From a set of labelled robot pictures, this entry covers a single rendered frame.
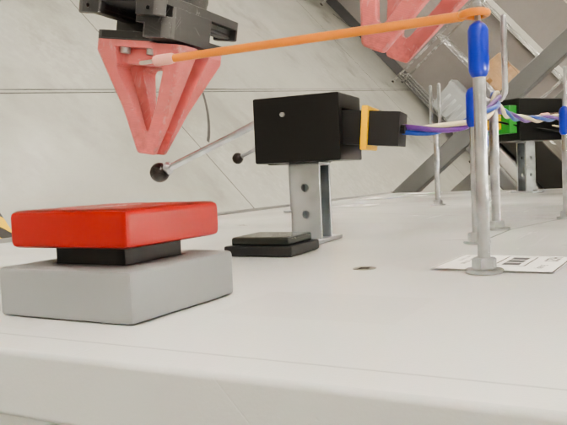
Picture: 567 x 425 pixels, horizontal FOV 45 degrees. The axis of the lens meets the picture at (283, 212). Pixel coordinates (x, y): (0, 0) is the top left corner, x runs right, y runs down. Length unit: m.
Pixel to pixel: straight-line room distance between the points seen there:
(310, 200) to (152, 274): 0.22
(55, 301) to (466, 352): 0.13
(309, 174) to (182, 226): 0.20
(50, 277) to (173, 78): 0.25
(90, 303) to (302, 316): 0.06
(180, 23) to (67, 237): 0.25
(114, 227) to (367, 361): 0.09
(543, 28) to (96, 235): 7.80
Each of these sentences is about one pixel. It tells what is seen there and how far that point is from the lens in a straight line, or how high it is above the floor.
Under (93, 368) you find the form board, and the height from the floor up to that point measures 1.11.
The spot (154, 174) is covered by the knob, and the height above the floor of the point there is 1.01.
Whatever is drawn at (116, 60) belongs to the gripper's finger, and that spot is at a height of 1.05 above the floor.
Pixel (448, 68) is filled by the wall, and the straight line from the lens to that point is 8.04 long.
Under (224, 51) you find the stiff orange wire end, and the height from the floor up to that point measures 1.14.
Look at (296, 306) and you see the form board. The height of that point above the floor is 1.13.
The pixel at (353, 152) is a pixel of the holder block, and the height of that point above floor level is 1.12.
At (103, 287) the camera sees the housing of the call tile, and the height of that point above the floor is 1.10.
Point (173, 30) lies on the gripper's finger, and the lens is 0.44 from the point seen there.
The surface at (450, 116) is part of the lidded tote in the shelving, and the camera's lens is 7.53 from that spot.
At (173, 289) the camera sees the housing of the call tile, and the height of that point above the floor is 1.11.
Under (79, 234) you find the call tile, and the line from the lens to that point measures 0.22.
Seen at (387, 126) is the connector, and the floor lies 1.15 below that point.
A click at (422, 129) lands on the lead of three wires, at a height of 1.16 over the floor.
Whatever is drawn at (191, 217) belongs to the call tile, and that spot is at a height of 1.12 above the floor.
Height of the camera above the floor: 1.23
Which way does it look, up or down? 23 degrees down
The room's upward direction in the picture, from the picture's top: 45 degrees clockwise
